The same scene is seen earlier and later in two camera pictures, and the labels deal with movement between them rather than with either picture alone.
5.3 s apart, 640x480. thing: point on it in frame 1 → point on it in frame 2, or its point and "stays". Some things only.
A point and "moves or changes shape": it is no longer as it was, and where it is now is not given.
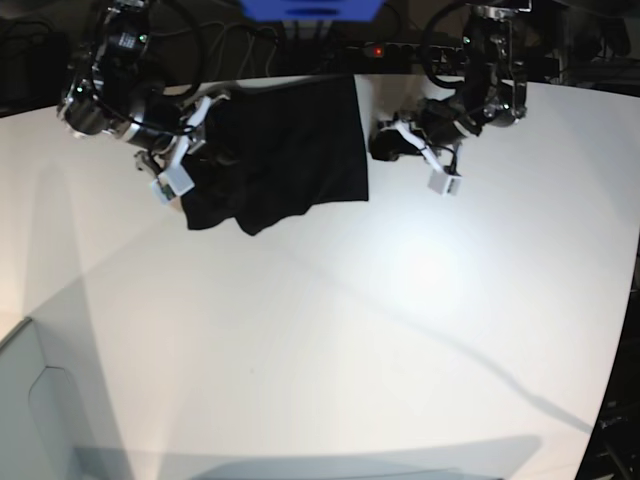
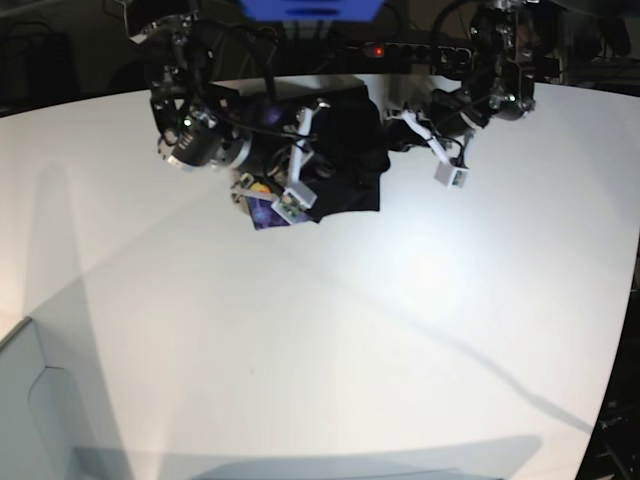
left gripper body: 173,139 → 295,153
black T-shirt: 274,150 moves or changes shape
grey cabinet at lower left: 38,416 stays
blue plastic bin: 312,10 stays
